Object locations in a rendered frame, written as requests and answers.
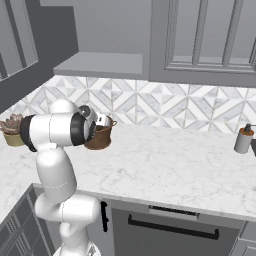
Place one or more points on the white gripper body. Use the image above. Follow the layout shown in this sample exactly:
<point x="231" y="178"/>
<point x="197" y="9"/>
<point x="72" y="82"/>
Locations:
<point x="104" y="120"/>

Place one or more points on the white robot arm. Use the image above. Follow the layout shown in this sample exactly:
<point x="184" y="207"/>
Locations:
<point x="55" y="166"/>

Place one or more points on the grey narrow cabinet door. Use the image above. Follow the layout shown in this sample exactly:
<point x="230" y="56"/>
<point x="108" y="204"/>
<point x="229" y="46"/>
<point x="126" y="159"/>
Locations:
<point x="101" y="226"/>

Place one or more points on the grey base cabinet door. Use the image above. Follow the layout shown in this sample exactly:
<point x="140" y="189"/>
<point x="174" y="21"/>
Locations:
<point x="20" y="226"/>

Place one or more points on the grey glass-panel cabinet door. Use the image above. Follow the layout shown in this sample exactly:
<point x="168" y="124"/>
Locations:
<point x="213" y="36"/>

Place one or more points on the grey base cabinet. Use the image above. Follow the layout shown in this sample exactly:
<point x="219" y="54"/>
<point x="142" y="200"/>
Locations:
<point x="245" y="241"/>

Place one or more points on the grey range hood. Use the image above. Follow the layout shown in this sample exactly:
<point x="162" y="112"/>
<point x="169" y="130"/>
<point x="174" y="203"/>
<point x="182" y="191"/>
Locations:
<point x="100" y="65"/>

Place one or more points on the potted succulent plant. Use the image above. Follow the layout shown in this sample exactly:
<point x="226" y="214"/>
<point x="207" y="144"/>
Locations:
<point x="12" y="130"/>

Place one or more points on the grey dishwasher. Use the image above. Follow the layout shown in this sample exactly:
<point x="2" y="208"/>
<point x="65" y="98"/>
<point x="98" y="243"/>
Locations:
<point x="173" y="233"/>

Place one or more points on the grey soap dispenser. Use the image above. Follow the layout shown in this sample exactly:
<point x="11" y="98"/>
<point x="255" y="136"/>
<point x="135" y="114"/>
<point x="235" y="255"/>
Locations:
<point x="243" y="140"/>

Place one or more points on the grey wall cabinet door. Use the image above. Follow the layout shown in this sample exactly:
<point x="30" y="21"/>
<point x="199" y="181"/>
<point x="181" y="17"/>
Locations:
<point x="16" y="46"/>

